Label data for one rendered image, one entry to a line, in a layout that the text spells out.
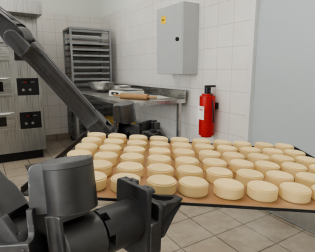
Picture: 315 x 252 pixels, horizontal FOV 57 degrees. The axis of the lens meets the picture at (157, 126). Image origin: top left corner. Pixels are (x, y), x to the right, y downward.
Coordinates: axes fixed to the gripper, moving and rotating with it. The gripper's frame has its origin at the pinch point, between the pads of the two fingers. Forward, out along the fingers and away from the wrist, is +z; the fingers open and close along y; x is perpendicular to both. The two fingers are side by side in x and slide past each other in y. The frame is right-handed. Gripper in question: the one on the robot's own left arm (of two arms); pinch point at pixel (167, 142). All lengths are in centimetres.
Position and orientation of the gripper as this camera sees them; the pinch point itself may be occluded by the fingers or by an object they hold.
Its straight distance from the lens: 83.1
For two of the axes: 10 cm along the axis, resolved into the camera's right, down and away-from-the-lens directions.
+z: 7.1, 1.6, -6.9
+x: -7.1, 1.1, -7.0
